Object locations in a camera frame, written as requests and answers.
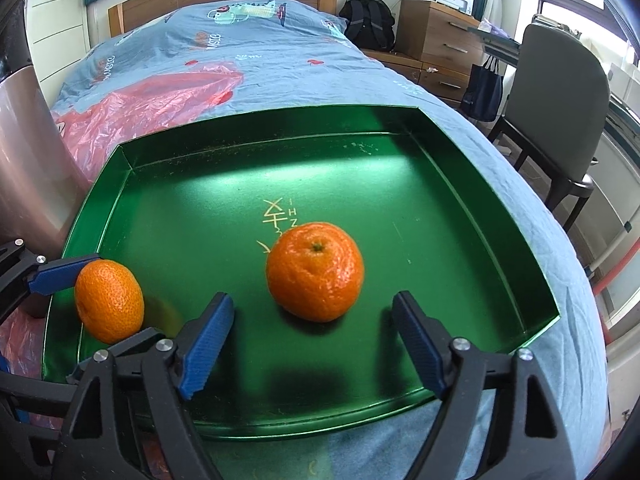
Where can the small orange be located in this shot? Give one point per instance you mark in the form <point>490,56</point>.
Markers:
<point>109,301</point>

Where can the pink plastic sheet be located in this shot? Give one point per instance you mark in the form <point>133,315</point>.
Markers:
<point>150,95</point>

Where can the green metal tray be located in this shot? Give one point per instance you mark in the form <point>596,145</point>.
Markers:
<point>225,200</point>

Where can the white wardrobe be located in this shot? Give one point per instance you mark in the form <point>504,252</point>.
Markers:
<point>55,35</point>

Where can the grey chair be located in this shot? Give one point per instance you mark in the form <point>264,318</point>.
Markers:
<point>555,95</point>

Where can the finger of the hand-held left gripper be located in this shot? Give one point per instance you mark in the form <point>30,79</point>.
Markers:
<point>65,272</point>
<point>35,392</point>

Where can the dark blue tote bag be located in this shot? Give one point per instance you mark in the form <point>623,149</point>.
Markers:
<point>482,92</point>

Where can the black backpack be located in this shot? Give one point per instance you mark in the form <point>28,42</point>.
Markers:
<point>367,22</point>

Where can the large wrinkled orange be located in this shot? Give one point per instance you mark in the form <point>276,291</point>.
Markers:
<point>315,272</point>

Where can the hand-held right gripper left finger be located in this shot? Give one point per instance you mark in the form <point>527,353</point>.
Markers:
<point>210,340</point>

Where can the low wooden nightstand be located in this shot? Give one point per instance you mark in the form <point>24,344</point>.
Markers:
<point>430,77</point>

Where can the glass desk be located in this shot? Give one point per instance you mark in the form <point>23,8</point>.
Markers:
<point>500,42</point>

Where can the brown metal electric kettle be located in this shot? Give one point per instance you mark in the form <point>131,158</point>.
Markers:
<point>30,160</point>

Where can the wooden drawer cabinet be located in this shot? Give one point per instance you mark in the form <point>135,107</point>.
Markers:
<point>440,35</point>

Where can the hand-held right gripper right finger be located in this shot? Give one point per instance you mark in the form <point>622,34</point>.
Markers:
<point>417,332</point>

